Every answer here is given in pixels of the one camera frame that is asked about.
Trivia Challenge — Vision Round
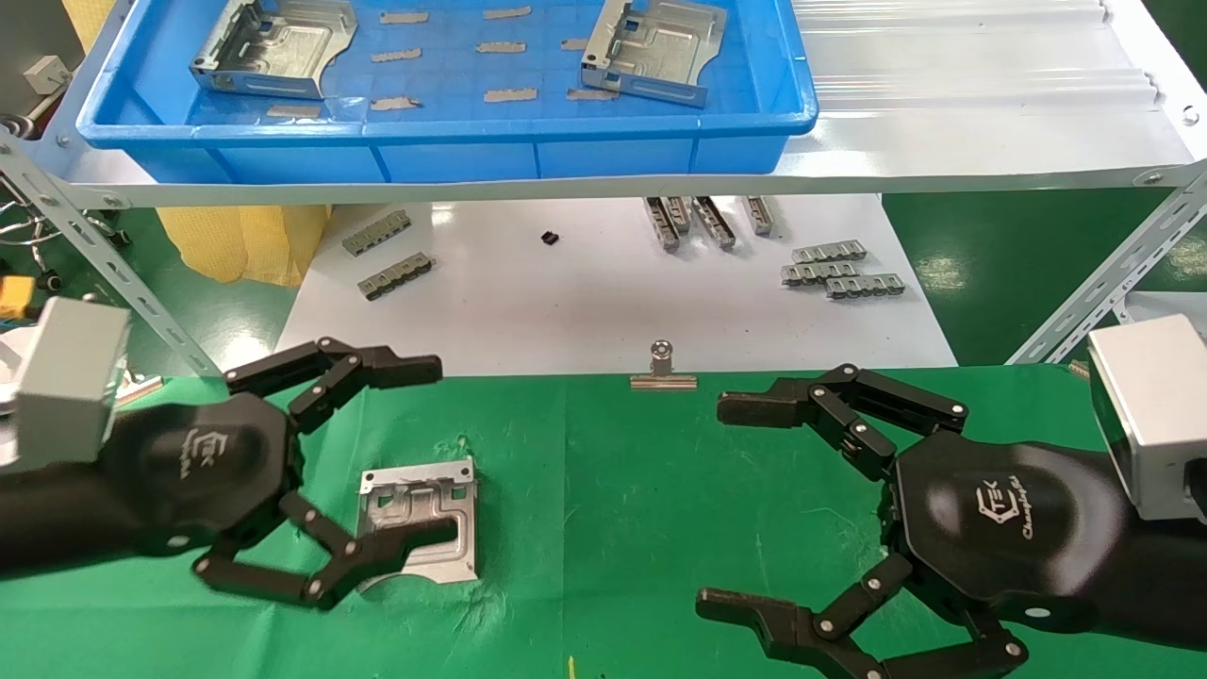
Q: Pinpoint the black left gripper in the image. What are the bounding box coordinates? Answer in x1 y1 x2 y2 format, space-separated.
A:
94 336 463 609

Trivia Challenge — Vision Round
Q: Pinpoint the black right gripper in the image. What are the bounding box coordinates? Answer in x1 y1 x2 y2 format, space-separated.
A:
695 363 1134 679

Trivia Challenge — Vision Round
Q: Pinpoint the silver sheet metal bracket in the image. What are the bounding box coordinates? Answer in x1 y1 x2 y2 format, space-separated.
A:
580 0 730 109
356 456 480 595
189 0 359 101

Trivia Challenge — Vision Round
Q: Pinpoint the green table cloth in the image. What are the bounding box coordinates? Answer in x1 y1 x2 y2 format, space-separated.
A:
0 364 1207 679

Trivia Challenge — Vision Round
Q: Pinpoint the grey connector strips right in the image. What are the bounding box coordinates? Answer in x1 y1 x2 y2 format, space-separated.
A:
826 273 907 302

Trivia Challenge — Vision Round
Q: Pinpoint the large blue plastic bin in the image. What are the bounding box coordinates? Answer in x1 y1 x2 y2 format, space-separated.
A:
74 0 819 186

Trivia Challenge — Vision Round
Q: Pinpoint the white metal shelf rack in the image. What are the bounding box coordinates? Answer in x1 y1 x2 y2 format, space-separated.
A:
0 0 1207 380

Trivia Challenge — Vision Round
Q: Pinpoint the white adapter box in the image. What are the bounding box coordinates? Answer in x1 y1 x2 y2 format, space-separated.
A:
21 54 74 96

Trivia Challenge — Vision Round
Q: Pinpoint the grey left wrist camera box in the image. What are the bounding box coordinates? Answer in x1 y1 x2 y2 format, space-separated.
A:
0 295 131 472

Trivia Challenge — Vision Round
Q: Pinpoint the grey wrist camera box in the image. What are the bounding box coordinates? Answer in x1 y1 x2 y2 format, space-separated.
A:
0 295 131 472
1086 313 1207 522

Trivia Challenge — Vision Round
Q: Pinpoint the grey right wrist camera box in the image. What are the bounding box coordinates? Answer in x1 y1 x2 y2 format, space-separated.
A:
1086 313 1207 522

